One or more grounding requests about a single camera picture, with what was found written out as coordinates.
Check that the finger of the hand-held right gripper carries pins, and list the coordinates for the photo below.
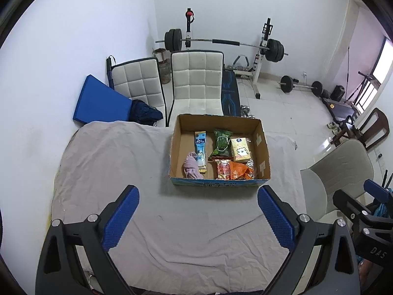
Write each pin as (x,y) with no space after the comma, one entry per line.
(351,206)
(379,190)

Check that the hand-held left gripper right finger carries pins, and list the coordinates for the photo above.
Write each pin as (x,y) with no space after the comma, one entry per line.
(276,218)

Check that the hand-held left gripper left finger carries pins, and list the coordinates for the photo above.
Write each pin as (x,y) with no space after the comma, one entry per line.
(121,218)

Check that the orange snack packet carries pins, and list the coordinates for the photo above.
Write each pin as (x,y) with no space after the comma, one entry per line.
(241,170)

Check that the red snack packet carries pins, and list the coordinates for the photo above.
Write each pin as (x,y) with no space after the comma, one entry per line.
(223,169)

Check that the yellow tissue pack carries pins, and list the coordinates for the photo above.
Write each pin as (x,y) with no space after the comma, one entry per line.
(241,150)

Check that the pink cloth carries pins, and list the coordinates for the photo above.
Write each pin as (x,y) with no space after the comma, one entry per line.
(192,166)

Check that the green snack packet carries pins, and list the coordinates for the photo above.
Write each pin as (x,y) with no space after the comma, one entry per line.
(221,143)

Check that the cardboard box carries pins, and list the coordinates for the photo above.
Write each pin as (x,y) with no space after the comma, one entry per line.
(181,141)

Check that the blue slim packet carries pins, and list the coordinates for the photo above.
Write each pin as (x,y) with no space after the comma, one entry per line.
(200,147)

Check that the teal cloth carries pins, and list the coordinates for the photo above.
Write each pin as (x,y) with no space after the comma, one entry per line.
(379,210)

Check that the beige shell chair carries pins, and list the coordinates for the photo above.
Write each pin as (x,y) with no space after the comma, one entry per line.
(344,172)

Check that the grey tablecloth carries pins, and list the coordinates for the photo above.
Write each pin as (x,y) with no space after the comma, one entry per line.
(122,166)

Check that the brown wooden chair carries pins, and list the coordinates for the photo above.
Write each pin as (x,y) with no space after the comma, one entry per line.
(376,126)

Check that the white slippers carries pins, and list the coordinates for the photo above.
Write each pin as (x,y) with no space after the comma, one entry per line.
(333,128)

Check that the dark low bench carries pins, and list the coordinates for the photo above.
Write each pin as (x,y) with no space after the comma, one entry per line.
(340,109)

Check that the black folding stand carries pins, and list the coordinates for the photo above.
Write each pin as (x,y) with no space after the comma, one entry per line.
(363,87)

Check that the black speaker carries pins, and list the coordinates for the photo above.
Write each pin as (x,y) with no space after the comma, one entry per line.
(338,93)

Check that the dark blue clothing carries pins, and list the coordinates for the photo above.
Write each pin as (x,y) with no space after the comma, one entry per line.
(145,113)

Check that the small dumbbell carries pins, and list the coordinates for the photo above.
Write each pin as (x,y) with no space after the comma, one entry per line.
(247,112)

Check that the window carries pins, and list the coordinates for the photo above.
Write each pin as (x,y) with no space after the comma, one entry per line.
(374,80)

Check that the blue foam mat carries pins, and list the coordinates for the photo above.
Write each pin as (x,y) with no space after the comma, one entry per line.
(98,101)

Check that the black blue weight bench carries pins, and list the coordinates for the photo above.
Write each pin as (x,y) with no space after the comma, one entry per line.
(230,95)

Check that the short barbell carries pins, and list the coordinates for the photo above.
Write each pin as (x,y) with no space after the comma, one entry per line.
(287,84)

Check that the white padded chair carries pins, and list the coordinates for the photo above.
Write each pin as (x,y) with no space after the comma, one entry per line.
(196,80)
(138,80)

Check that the dark slim bag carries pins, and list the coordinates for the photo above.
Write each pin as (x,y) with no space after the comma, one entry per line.
(110,72)

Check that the white bench press rack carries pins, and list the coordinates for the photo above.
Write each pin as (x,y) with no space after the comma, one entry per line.
(259,67)

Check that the clear water jug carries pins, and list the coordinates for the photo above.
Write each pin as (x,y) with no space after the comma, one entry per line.
(165,72)

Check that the long barbell with black plates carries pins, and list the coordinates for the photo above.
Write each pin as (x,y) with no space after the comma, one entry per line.
(199,40)

